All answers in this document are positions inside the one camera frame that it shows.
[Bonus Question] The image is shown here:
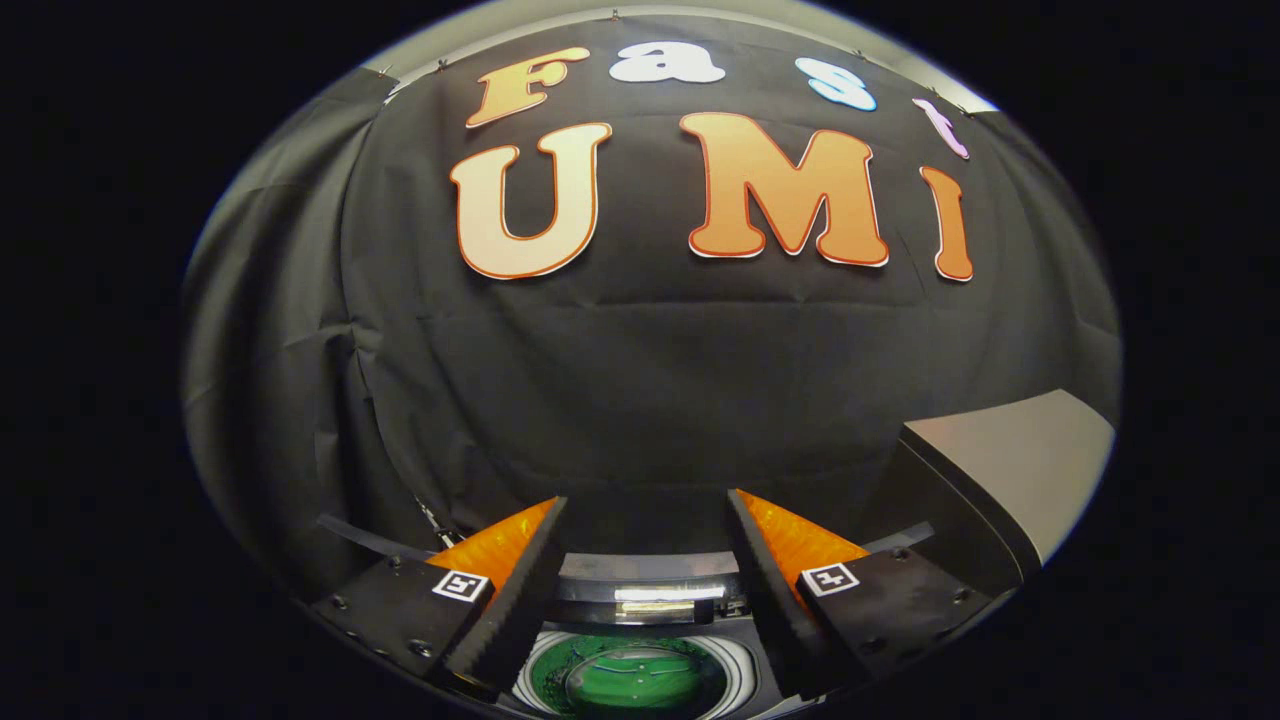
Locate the row of black clips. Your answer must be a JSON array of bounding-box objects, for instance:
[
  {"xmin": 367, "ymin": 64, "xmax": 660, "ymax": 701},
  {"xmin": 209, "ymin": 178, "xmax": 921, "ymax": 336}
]
[{"xmin": 378, "ymin": 8, "xmax": 971, "ymax": 113}]

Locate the green polo shirt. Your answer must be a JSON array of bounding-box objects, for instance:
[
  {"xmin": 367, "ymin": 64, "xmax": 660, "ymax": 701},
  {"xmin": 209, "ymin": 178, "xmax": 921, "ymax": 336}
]
[{"xmin": 528, "ymin": 635, "xmax": 729, "ymax": 717}]

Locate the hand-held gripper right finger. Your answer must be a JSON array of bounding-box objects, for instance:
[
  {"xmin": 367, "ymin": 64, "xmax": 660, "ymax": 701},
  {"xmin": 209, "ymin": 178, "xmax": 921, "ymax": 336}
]
[{"xmin": 727, "ymin": 489, "xmax": 1001, "ymax": 701}]

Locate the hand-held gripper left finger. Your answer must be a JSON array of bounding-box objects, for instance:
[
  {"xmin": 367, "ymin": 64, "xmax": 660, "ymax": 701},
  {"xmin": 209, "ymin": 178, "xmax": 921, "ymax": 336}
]
[{"xmin": 305, "ymin": 497, "xmax": 569, "ymax": 701}]

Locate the dark grey washing machine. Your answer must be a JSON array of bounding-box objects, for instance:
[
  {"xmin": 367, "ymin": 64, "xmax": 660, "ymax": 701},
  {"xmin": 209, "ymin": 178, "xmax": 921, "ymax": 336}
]
[{"xmin": 318, "ymin": 510, "xmax": 941, "ymax": 720}]

